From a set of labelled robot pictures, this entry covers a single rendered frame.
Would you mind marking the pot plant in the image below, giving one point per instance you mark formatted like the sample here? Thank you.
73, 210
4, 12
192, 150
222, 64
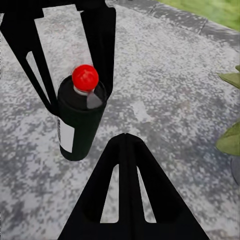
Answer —
229, 142

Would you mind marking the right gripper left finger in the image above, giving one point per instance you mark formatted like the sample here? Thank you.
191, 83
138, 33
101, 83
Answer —
84, 221

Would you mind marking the insectifuge atomizer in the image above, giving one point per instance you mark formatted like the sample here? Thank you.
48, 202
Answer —
82, 100

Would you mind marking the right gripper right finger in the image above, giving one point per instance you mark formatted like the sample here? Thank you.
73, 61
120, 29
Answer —
174, 219

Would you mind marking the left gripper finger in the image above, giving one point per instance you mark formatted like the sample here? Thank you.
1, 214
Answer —
19, 30
99, 23

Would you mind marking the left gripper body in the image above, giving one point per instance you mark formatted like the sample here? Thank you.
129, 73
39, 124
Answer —
7, 5

